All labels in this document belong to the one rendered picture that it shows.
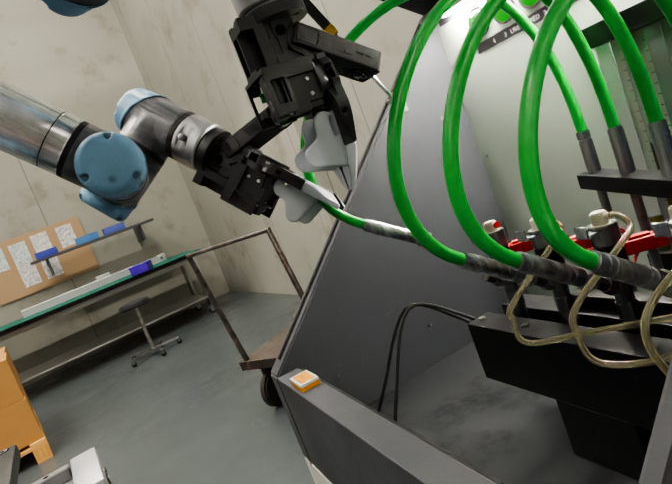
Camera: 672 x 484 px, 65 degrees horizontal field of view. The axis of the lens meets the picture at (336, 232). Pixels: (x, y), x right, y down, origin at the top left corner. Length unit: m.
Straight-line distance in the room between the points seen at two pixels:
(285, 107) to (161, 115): 0.29
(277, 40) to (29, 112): 0.29
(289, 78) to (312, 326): 0.47
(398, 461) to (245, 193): 0.39
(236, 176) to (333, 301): 0.30
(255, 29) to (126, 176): 0.22
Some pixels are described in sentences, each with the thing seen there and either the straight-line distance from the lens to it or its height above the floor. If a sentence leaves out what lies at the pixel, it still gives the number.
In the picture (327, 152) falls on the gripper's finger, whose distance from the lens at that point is 0.59.
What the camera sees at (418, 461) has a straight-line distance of 0.55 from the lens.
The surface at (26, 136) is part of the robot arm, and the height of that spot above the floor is 1.39.
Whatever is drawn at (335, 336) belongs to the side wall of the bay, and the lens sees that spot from 0.93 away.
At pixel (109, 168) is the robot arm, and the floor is 1.32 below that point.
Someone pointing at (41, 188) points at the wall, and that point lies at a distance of 8.46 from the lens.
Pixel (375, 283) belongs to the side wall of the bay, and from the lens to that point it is 0.95.
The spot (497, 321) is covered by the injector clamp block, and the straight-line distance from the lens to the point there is 0.71.
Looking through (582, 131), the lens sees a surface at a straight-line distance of 0.81.
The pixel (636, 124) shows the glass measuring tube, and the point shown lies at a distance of 0.86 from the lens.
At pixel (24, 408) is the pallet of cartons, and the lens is 4.68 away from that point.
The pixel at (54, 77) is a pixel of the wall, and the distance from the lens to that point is 8.84.
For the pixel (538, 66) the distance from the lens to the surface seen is 0.43.
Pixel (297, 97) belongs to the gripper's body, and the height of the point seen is 1.32.
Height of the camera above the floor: 1.23
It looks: 6 degrees down
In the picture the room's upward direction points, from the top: 21 degrees counter-clockwise
